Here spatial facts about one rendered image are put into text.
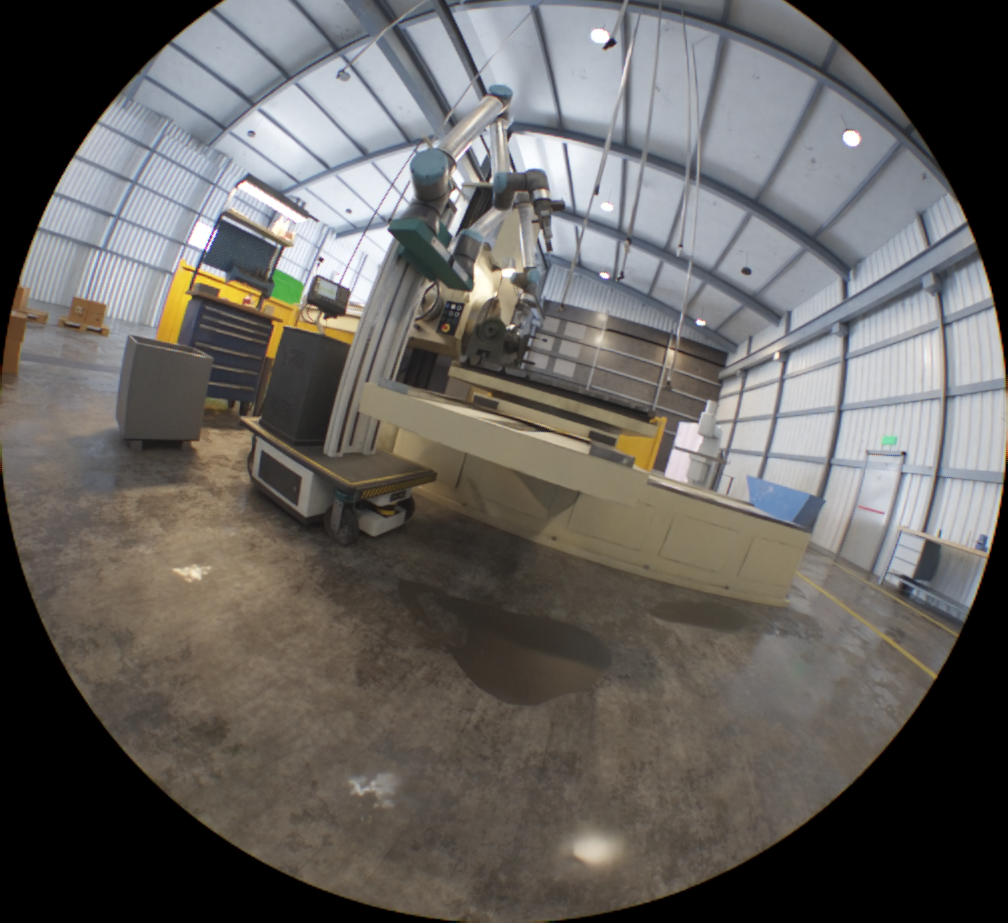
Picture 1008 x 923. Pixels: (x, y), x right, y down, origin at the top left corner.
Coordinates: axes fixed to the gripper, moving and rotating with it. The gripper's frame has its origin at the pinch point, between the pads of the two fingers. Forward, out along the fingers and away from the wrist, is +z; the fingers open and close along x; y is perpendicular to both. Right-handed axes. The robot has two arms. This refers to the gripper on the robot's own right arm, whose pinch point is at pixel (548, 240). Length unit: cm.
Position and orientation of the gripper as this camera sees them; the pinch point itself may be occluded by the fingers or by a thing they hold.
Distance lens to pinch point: 133.6
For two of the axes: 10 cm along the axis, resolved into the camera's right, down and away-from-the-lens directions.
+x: -1.4, 1.1, -9.8
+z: 1.3, 9.9, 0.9
